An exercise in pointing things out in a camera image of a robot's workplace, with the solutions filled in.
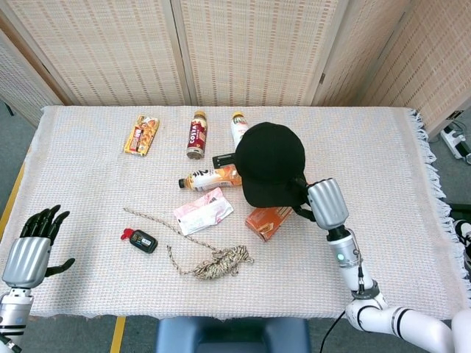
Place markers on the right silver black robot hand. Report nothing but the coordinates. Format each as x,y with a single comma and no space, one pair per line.
327,206

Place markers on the black white sneaker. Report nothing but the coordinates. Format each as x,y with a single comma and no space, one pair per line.
464,242

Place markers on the woven folding screen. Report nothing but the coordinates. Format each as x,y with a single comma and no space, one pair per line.
235,51

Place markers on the yellow snack bar package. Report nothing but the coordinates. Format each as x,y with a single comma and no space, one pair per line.
141,135

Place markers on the black device with red cap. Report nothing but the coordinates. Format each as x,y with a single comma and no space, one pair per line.
141,239

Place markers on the white power strip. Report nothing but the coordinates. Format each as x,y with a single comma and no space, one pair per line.
456,141

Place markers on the small black rectangular box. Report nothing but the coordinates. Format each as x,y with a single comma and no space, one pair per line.
222,160

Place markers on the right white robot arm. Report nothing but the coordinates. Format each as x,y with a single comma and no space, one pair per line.
368,294

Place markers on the black baseball cap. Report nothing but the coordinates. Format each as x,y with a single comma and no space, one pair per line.
270,165

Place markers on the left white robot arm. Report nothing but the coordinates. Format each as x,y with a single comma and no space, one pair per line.
14,312

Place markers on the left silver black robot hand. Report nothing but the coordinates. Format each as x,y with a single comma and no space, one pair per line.
27,257

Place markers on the red Costa coffee bottle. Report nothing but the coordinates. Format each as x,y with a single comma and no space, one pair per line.
197,136

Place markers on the pink white plastic pouch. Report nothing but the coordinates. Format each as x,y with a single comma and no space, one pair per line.
202,213

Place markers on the white milk tea bottle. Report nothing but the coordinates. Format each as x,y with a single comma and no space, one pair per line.
239,128

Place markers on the orange juice bottle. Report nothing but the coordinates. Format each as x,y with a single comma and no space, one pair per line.
209,178

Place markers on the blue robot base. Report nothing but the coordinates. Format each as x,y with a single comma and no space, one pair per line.
232,334

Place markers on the orange cardboard box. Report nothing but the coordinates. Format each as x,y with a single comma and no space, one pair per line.
268,222

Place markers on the white woven tablecloth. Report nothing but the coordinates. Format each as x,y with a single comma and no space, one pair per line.
235,220

